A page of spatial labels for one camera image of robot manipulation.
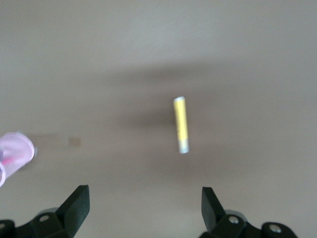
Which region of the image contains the yellow marker pen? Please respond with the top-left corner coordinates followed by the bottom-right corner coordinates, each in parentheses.
top-left (173, 96), bottom-right (191, 155)

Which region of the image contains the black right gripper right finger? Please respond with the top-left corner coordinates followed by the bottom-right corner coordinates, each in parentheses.
top-left (201, 186), bottom-right (298, 238)

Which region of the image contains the pink plastic cup holder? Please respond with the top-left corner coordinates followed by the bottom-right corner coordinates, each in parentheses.
top-left (0, 131), bottom-right (35, 188)

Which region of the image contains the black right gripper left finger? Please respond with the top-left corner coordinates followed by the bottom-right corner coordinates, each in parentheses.
top-left (0, 184), bottom-right (90, 238)

